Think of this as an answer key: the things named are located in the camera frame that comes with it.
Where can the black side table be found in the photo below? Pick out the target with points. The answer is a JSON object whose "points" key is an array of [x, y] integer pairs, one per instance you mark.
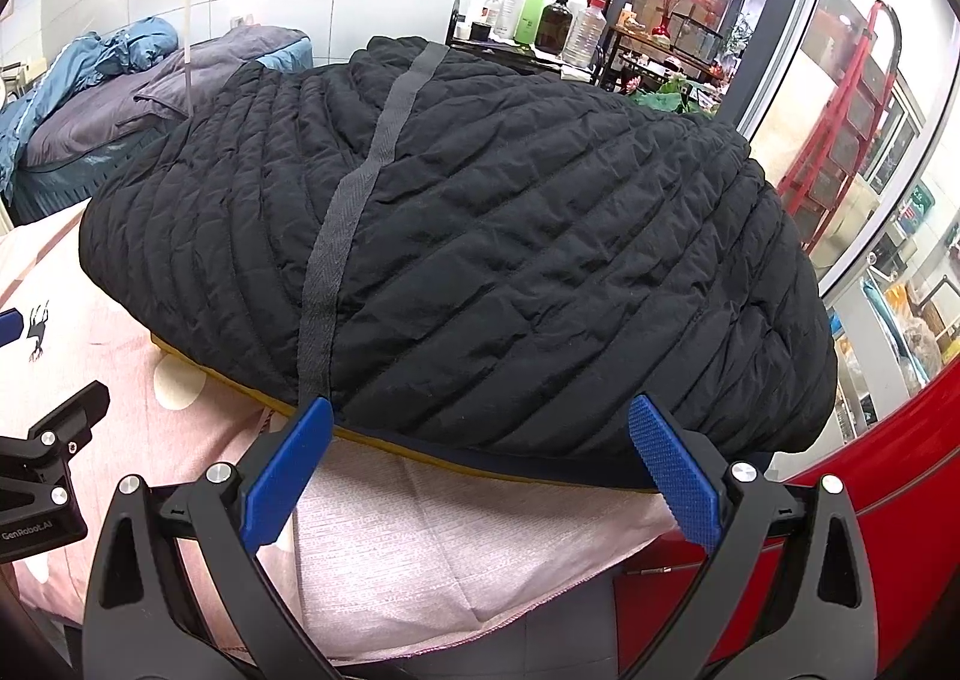
{"points": [[517, 54]]}

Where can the black round container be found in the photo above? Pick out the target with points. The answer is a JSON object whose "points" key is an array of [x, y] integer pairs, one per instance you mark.
{"points": [[472, 29]]}

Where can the pink bedsheet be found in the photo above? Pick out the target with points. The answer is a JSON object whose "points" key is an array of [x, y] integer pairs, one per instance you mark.
{"points": [[375, 537]]}

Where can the green plant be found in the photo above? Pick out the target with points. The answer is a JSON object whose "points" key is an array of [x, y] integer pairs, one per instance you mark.
{"points": [[667, 97]]}

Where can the red stepladder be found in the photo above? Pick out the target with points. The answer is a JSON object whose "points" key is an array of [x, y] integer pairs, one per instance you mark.
{"points": [[840, 148]]}

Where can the white pump bottle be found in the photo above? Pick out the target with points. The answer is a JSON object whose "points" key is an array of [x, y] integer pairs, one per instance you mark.
{"points": [[513, 5]]}

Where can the black quilted jacket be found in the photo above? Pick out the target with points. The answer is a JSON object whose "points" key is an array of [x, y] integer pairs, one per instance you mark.
{"points": [[525, 238]]}

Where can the grey blanket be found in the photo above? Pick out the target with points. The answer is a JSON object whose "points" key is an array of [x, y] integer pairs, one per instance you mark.
{"points": [[112, 125]]}

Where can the dark brown bottle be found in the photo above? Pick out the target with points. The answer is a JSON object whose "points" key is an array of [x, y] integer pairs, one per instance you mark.
{"points": [[555, 26]]}

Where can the green bottle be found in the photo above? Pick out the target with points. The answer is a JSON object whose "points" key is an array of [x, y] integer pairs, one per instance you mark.
{"points": [[535, 9]]}

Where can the red vase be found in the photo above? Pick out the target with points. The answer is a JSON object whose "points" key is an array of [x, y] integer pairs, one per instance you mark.
{"points": [[660, 29]]}

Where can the glass door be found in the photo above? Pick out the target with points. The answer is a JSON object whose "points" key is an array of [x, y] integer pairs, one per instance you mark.
{"points": [[825, 50]]}

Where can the small clear bottle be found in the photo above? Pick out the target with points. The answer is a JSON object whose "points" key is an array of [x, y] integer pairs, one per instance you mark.
{"points": [[491, 9]]}

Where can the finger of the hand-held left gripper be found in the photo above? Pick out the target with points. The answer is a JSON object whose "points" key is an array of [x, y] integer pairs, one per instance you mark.
{"points": [[7, 328], [64, 425]]}

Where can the shelf of packaged goods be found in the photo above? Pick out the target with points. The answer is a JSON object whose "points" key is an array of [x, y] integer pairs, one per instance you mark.
{"points": [[915, 343]]}

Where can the clear bottle with red cap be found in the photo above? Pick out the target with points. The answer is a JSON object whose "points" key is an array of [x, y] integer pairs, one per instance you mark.
{"points": [[583, 32]]}

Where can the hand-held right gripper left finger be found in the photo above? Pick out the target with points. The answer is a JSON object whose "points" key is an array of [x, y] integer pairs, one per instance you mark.
{"points": [[289, 477]]}

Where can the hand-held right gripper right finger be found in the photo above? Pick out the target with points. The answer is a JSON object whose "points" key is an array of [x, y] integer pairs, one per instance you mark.
{"points": [[675, 470]]}

